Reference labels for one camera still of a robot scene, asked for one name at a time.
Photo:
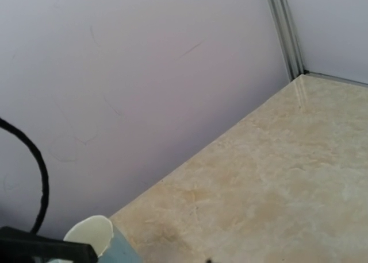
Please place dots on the left aluminium corner post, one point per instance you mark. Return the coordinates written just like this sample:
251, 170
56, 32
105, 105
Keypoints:
288, 38

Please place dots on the light blue mug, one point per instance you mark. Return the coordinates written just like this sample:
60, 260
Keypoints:
107, 241

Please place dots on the back aluminium table rail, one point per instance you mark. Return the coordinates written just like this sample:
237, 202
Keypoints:
335, 78

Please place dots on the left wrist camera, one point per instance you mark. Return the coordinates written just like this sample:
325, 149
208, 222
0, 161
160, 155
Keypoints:
21, 246

